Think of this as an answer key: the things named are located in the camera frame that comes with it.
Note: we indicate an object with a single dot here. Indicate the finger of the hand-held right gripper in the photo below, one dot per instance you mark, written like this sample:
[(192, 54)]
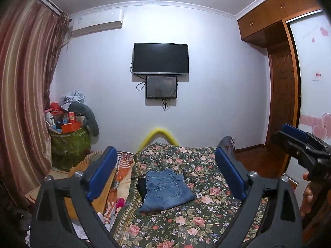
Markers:
[(294, 131), (284, 142)]

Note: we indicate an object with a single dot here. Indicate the person's right hand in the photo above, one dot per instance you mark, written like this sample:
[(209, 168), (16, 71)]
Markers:
[(307, 199)]

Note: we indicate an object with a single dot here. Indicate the green fabric storage bin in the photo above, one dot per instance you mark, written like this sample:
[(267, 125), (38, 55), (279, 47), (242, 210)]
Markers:
[(69, 144)]

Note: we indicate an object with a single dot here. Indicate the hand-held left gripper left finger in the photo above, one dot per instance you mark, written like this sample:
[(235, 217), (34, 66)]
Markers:
[(103, 170)]

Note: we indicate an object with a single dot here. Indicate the floral green blanket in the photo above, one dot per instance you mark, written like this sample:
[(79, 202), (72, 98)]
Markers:
[(196, 211)]

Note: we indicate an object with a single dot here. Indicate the striped orange blanket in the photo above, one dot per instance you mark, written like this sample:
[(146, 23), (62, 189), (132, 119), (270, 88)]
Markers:
[(124, 175)]

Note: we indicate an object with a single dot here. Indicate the small red box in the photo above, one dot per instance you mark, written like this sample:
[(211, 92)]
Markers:
[(72, 117)]

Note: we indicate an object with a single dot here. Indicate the grey-blue cloth pile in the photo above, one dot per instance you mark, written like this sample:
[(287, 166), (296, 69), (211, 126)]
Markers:
[(75, 97)]

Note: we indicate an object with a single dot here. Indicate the yellow foam tube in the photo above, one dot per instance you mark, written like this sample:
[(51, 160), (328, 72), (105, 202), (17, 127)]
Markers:
[(157, 130)]

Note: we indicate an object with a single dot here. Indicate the blue jeans pants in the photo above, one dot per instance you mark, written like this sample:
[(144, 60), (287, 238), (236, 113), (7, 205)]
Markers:
[(165, 191)]

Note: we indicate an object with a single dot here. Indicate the wooden wardrobe cabinet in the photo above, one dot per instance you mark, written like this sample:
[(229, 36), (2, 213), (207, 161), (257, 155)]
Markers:
[(266, 15)]

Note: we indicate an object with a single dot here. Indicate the striped pink curtain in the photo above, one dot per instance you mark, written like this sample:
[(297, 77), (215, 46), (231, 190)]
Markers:
[(23, 82)]

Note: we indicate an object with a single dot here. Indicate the curtain rod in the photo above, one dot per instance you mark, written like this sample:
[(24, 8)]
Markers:
[(44, 0)]

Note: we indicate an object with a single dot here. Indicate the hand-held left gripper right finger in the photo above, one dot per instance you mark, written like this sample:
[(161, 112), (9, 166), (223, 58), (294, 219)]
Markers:
[(230, 173)]

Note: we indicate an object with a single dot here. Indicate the wooden door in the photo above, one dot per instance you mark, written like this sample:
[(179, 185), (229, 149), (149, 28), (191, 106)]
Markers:
[(281, 95)]

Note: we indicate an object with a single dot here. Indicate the black folded pants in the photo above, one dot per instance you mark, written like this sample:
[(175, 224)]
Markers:
[(141, 187)]

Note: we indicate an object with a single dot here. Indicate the magenta cloth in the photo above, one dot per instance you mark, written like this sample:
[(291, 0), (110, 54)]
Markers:
[(119, 203)]

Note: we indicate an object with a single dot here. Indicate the white cloth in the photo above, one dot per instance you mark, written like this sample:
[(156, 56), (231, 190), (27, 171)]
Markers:
[(77, 232)]

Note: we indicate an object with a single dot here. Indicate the wall-mounted black television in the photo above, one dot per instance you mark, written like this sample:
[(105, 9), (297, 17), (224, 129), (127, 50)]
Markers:
[(160, 58)]

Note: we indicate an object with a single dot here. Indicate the red plastic bag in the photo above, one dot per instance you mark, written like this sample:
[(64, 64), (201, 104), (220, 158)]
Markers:
[(54, 107)]

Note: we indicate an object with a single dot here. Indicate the small black monitor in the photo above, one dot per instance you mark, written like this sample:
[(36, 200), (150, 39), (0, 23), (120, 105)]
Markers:
[(161, 86)]

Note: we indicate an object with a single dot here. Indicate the white air conditioner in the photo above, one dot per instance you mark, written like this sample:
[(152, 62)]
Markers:
[(98, 22)]

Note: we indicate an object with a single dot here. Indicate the white heart-print sliding door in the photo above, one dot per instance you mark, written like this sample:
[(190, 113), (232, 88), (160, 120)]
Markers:
[(310, 82)]

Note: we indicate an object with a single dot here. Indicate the orange box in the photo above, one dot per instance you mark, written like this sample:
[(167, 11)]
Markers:
[(71, 128)]

